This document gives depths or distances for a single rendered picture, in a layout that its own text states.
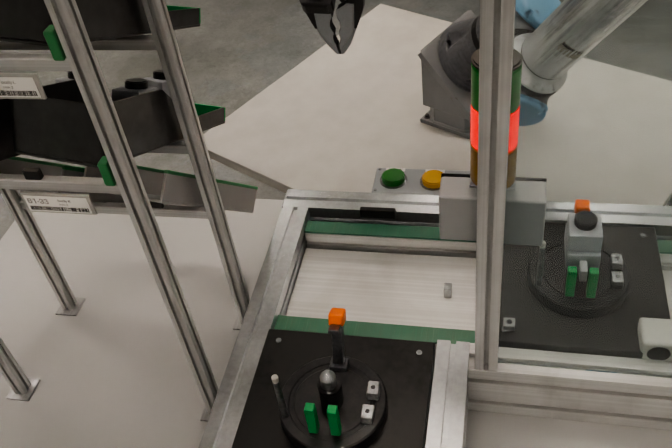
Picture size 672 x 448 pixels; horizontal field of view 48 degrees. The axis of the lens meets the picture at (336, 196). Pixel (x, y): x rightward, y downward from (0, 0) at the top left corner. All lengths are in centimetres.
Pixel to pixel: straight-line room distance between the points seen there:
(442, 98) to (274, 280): 58
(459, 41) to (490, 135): 75
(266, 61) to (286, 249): 243
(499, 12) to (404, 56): 115
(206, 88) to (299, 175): 201
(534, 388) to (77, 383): 70
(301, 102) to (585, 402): 95
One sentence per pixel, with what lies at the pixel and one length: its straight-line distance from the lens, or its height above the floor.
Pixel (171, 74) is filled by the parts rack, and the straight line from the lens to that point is 97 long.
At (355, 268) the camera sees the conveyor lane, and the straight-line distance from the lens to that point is 125.
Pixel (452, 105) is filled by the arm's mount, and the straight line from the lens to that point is 156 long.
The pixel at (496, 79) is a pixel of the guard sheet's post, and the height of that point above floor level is 141.
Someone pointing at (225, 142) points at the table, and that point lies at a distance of 166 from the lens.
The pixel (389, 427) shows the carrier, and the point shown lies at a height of 97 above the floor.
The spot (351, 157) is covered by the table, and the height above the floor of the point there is 86.
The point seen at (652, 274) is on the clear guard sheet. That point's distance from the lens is 93.
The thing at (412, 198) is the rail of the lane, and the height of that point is 96.
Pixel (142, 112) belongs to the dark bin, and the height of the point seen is 132.
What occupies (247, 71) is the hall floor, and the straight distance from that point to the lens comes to 356.
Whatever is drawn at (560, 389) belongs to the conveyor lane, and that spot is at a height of 93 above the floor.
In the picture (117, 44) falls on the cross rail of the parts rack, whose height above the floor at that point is 139.
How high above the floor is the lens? 182
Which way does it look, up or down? 41 degrees down
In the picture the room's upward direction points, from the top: 8 degrees counter-clockwise
